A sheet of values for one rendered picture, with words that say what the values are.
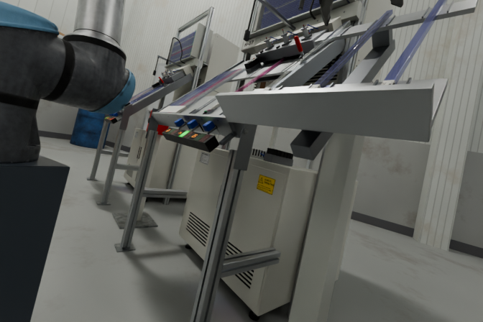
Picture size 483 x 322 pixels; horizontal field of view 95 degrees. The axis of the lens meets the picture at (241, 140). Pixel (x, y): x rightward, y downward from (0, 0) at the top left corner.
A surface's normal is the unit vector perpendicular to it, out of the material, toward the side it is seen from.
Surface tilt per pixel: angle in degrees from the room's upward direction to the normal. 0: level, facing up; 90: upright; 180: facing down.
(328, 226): 90
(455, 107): 90
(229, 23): 90
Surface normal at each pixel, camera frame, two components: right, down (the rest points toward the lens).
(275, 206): -0.74, -0.19
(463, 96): -0.37, -0.12
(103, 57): 0.73, -0.06
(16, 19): 0.82, 0.11
